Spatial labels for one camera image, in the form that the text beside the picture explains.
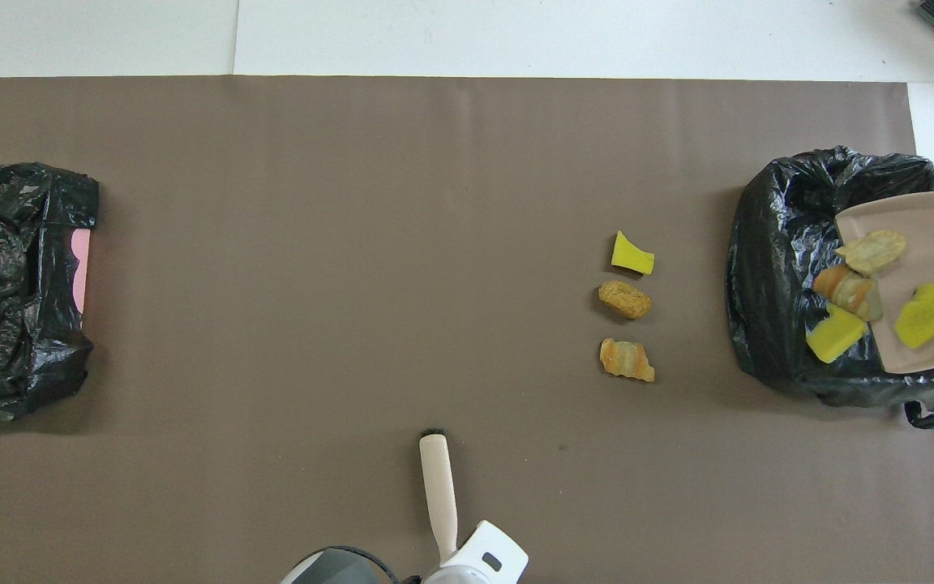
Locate brown fried nugget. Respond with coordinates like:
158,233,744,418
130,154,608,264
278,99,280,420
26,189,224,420
597,279,653,320

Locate yellow sponge piece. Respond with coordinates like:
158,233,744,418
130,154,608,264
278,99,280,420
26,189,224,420
805,302,871,365
611,230,657,277
893,281,934,351

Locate striped golden pastry piece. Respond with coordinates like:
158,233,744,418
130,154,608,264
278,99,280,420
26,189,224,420
599,337,657,384

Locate beige hand brush black bristles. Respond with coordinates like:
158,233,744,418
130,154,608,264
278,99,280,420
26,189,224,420
418,427,461,565

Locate striped croissant piece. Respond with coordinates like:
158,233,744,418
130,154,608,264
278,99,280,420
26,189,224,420
812,263,884,323

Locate pale flaky pastry piece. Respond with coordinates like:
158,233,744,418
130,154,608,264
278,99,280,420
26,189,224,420
833,229,909,277

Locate black plastic trash bag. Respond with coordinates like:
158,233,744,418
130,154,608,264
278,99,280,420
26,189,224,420
724,145,934,430
0,161,101,423

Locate pink plastic bin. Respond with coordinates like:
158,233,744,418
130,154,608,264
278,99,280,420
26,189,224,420
67,228,92,314

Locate brown table mat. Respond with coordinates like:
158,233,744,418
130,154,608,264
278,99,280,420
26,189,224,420
0,75,934,584

